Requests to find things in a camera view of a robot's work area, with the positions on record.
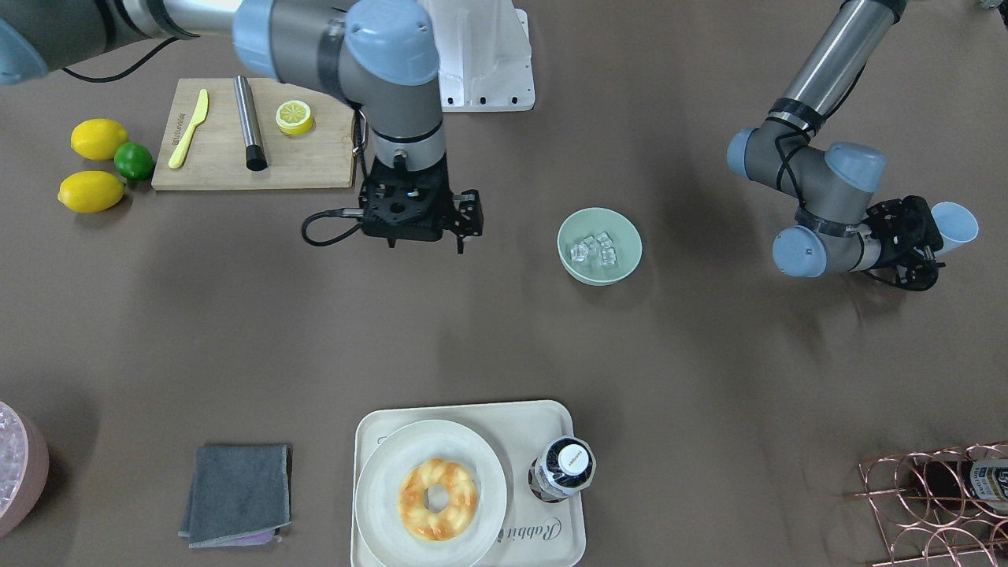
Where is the yellow lemon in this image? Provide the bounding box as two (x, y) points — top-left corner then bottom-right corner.
(71, 118), (130, 161)
(57, 171), (125, 214)

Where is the tea bottle on tray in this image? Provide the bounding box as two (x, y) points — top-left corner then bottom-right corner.
(527, 435), (597, 503)

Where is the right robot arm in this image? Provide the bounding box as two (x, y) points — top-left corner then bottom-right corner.
(1, 1), (484, 249)

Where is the glazed donut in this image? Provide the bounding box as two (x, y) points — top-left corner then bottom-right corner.
(397, 458), (479, 542)

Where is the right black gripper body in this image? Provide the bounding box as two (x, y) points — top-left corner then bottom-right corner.
(359, 157), (483, 254)

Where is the grey folded cloth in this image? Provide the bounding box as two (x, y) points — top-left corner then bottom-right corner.
(179, 443), (291, 549)

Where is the yellow plastic knife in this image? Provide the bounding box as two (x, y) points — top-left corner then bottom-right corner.
(169, 87), (209, 169)

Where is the copper wire bottle rack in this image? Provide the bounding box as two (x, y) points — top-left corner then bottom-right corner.
(852, 442), (1006, 566)

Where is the cream serving tray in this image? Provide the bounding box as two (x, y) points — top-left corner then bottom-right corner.
(350, 401), (598, 566)

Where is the wooden cutting board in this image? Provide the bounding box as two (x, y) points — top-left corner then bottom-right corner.
(151, 78), (357, 191)

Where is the green ceramic bowl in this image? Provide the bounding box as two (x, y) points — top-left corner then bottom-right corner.
(557, 207), (643, 287)

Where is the white plate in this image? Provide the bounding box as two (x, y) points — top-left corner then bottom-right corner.
(354, 420), (509, 566)

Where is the half lemon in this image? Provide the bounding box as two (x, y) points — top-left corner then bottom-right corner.
(275, 100), (314, 136)

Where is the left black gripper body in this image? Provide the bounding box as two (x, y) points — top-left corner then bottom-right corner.
(863, 196), (944, 291)

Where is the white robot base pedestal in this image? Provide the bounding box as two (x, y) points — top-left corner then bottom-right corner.
(421, 1), (536, 113)

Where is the pink bowl with ice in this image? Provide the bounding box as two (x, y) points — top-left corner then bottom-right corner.
(1, 402), (50, 537)

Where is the bottle in rack upper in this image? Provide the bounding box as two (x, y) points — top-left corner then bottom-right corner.
(907, 458), (1007, 519)

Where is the green lime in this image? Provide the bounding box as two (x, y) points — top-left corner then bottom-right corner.
(113, 141), (156, 182)

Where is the blue cup with ice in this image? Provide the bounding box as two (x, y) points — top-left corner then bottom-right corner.
(930, 202), (979, 256)

